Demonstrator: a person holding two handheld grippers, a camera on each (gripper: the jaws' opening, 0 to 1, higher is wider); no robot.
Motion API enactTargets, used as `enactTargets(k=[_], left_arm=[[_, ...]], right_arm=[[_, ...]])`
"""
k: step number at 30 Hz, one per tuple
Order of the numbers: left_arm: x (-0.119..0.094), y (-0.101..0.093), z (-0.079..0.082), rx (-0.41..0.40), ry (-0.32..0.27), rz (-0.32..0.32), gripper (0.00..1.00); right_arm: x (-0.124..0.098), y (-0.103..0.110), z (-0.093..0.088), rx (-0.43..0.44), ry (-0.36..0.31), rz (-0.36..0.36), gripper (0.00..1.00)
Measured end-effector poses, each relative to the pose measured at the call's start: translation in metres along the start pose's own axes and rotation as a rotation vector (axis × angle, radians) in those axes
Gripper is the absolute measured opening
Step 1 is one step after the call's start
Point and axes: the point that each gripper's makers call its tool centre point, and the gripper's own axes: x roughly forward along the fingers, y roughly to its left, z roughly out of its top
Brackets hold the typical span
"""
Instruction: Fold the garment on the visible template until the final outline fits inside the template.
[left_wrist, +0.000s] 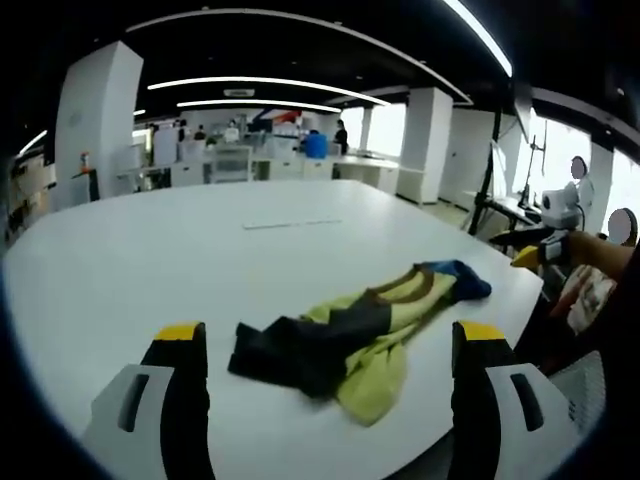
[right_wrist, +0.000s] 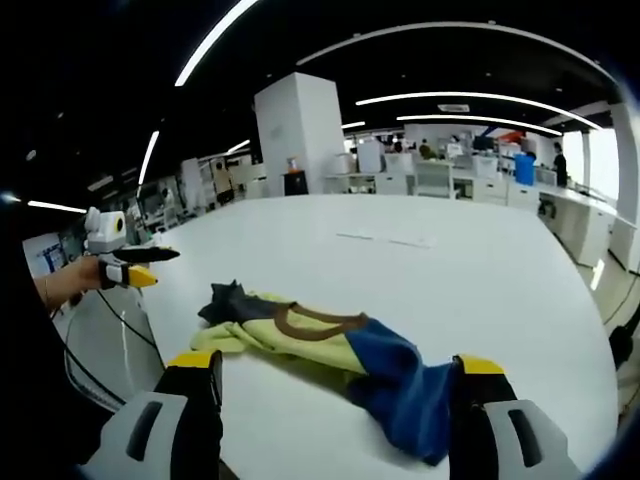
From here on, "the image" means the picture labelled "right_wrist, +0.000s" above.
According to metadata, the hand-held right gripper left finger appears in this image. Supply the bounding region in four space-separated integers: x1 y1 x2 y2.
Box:
79 349 224 480

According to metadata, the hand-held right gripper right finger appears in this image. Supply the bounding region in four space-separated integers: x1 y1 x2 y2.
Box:
449 353 581 480

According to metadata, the yellow-green and blue garment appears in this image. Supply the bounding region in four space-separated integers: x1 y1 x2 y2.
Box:
189 279 459 467

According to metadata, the person's left hand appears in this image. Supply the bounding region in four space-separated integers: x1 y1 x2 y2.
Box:
51 256 102 309

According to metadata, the long ceiling light strip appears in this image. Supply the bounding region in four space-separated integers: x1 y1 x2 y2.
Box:
26 199 88 215
355 91 604 130
174 0 262 87
396 115 565 137
136 130 161 187

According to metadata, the person's black clothing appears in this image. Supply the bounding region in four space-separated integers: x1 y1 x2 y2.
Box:
0 239 114 480

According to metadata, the black object at floor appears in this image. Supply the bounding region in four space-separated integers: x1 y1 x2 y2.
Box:
606 308 640 372

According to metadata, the small black cabinet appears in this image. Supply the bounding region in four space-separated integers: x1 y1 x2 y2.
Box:
281 169 308 198

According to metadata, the white square pillar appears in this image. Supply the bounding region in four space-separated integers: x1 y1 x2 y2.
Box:
253 72 347 199

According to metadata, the white side counter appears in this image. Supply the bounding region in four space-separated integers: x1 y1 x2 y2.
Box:
536 183 632 274

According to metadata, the row of white cabinets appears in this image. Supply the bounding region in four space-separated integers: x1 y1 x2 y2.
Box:
323 168 541 207

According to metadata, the blue bin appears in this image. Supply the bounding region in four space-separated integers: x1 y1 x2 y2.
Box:
514 153 537 184

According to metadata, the black cable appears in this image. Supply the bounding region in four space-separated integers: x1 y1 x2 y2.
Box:
93 288 167 372

